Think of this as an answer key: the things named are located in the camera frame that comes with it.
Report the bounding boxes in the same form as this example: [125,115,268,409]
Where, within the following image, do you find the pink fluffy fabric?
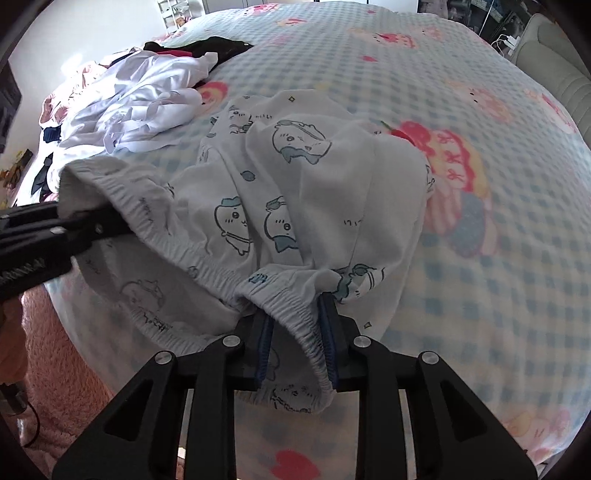
[21,284,118,467]

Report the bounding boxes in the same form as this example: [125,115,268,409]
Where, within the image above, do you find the white charger plug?
[492,34,525,58]

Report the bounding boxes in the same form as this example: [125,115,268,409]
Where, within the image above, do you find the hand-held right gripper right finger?
[318,293,539,480]

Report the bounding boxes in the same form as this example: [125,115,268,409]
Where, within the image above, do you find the white cartoon print pajama pants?
[58,90,437,414]

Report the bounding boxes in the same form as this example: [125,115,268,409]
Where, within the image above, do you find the checkered cartoon print blanket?
[44,0,591,480]

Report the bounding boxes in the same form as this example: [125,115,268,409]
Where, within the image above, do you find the black cable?
[0,383,42,448]

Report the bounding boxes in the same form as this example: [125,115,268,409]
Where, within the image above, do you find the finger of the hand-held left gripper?
[51,205,139,259]

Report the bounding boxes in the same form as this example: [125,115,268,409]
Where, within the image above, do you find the white satin garment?
[60,48,220,155]

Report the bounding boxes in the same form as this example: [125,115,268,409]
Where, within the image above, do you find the light pink garment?
[39,62,121,125]

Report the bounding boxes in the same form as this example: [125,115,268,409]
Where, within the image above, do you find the black garment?
[143,39,254,70]

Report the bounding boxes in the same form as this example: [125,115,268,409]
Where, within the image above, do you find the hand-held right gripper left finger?
[52,309,275,480]

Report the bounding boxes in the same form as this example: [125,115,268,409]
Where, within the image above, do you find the grey padded headboard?
[515,14,591,134]

